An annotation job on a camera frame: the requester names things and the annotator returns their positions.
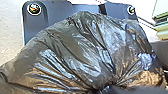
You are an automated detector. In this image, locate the dark grey trash bag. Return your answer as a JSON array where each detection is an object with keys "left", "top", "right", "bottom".
[{"left": 0, "top": 10, "right": 168, "bottom": 94}]

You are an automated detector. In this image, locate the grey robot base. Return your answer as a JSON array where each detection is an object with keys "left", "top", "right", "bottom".
[{"left": 21, "top": 0, "right": 158, "bottom": 46}]

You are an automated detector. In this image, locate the silver base bolt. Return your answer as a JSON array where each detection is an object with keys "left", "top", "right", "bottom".
[{"left": 126, "top": 5, "right": 137, "bottom": 16}]

